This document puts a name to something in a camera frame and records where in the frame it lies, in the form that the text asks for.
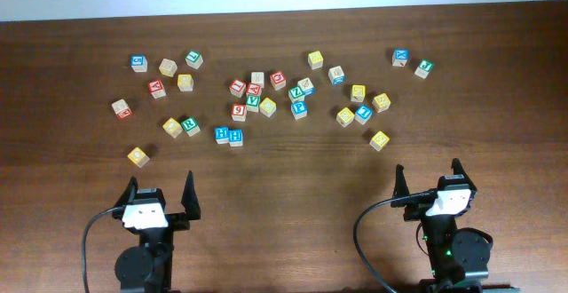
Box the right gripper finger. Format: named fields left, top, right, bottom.
left=451, top=158, right=470, bottom=182
left=392, top=164, right=409, bottom=200

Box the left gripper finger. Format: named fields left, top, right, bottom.
left=181, top=170, right=201, bottom=220
left=114, top=177, right=138, bottom=208

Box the yellow S block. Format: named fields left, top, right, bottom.
left=372, top=93, right=391, bottom=113
left=369, top=131, right=390, bottom=152

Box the green R block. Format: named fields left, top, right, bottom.
left=181, top=117, right=201, bottom=137

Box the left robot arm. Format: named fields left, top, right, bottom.
left=112, top=172, right=201, bottom=293

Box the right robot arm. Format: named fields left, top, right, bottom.
left=391, top=158, right=493, bottom=292

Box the yellow O block lower left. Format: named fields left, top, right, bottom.
left=127, top=146, right=150, bottom=168

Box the yellow o block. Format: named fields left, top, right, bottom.
left=127, top=146, right=150, bottom=168
left=162, top=118, right=183, bottom=139

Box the blue H block left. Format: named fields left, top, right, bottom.
left=214, top=126, right=229, bottom=145

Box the blue h block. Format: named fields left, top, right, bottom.
left=214, top=126, right=229, bottom=145
left=229, top=130, right=243, bottom=147

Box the blue H block right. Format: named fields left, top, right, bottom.
left=229, top=130, right=243, bottom=147

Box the blue J block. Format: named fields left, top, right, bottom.
left=355, top=105, right=374, bottom=125

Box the wooden block red side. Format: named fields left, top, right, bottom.
left=111, top=99, right=132, bottom=119

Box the green J block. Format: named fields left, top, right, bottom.
left=414, top=59, right=434, bottom=79

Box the red 9 block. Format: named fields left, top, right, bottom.
left=231, top=104, right=247, bottom=122

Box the yellow block right upper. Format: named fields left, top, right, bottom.
left=351, top=84, right=366, bottom=103

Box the red Y block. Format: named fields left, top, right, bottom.
left=147, top=79, right=166, bottom=99

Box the yellow block upper left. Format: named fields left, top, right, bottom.
left=177, top=74, right=194, bottom=91

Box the green V block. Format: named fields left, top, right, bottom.
left=246, top=95, right=261, bottom=113

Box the yellow C block centre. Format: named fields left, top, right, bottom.
left=259, top=98, right=277, bottom=117

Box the red I block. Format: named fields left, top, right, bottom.
left=229, top=79, right=247, bottom=98

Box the blue X block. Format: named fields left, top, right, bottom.
left=391, top=49, right=409, bottom=67

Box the blue P block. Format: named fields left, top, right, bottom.
left=291, top=101, right=308, bottom=120

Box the red A block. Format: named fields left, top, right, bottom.
left=246, top=83, right=262, bottom=97

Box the wooden block blue bottom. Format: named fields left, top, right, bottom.
left=328, top=66, right=345, bottom=85

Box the blue number block far left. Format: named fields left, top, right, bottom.
left=130, top=55, right=148, bottom=73

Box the plain wooden block upper left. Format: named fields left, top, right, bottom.
left=159, top=59, right=178, bottom=77

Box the wooden block blue side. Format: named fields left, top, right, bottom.
left=297, top=77, right=315, bottom=96

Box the plain I wooden block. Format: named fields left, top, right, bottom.
left=250, top=72, right=264, bottom=88

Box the green L block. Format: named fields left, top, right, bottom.
left=185, top=50, right=203, bottom=69

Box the green Z block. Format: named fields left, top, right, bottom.
left=288, top=86, right=305, bottom=103

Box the red Q block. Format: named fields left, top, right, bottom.
left=270, top=71, right=287, bottom=91

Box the yellow block top centre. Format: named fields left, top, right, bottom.
left=308, top=51, right=324, bottom=70

